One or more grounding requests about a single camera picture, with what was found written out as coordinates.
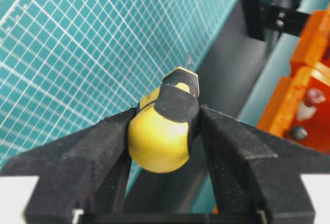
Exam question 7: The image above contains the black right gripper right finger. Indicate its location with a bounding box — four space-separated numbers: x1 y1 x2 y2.
200 106 329 223

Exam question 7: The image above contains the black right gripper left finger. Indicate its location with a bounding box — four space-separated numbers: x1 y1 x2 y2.
1 109 136 223

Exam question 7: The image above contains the large yellow black screwdriver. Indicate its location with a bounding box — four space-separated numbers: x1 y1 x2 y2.
127 67 200 174

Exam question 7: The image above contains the orange bin with dark tools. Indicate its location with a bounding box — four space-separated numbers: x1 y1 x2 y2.
257 9 329 154

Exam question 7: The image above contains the green cutting mat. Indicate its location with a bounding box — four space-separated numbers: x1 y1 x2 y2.
0 0 244 191

